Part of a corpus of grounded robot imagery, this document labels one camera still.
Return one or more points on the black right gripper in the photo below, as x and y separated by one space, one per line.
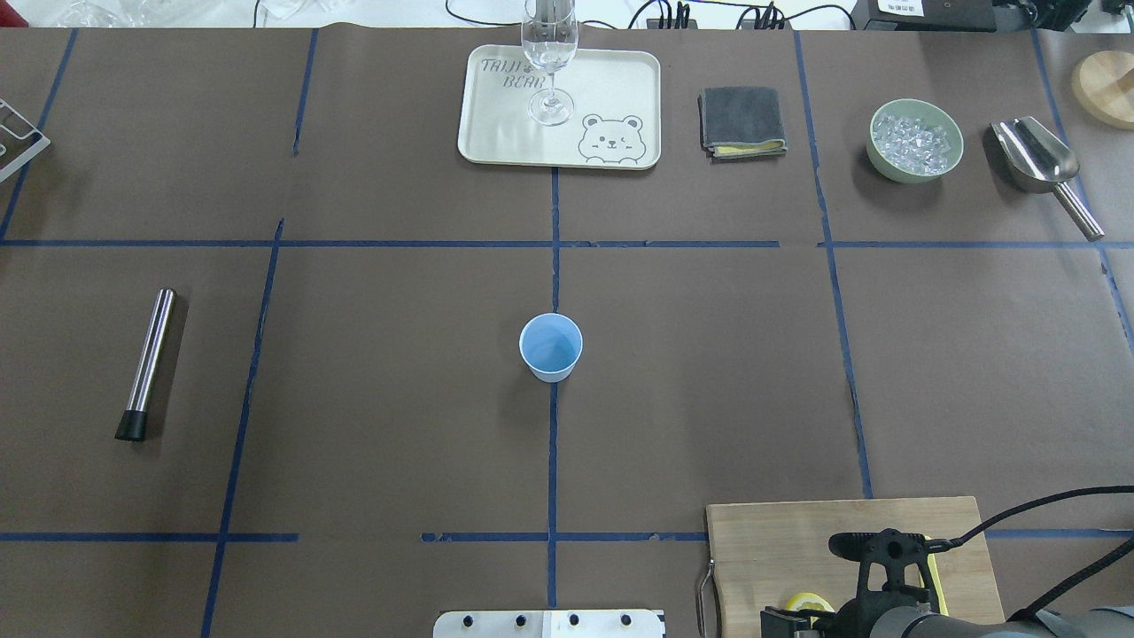
852 619

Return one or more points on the steel muddler black tip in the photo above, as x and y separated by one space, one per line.
132 424

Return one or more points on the yellow lemon half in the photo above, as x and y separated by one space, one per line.
808 602

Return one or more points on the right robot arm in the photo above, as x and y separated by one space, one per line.
1035 620

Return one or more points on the light blue paper cup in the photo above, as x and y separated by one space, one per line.
551 346

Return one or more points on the yellow plastic knife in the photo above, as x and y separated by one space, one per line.
937 584

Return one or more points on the wooden cutting board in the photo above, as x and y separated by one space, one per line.
765 553

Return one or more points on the green bowl of ice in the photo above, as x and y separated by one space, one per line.
913 142

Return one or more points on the metal ice scoop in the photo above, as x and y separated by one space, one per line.
1039 162

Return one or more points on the grey folded cloth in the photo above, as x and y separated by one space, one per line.
741 122

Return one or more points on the wooden mug tree stand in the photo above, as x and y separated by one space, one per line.
1103 85

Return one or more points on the cream bear serving tray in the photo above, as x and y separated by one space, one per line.
606 113

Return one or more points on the black power strip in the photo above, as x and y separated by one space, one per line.
671 16

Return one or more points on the clear wine glass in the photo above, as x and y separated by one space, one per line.
550 39

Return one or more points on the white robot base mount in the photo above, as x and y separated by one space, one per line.
551 623

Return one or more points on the white wire cup rack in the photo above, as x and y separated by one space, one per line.
21 141

